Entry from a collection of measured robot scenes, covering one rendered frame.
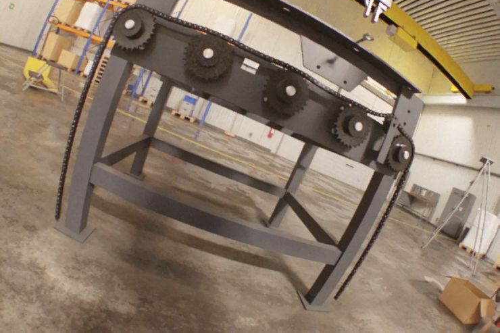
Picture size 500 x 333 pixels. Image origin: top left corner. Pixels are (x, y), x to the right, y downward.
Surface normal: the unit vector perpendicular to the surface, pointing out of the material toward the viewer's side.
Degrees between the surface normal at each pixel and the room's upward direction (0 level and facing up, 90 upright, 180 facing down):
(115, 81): 90
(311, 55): 90
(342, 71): 90
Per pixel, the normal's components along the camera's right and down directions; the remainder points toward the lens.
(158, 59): 0.15, 0.15
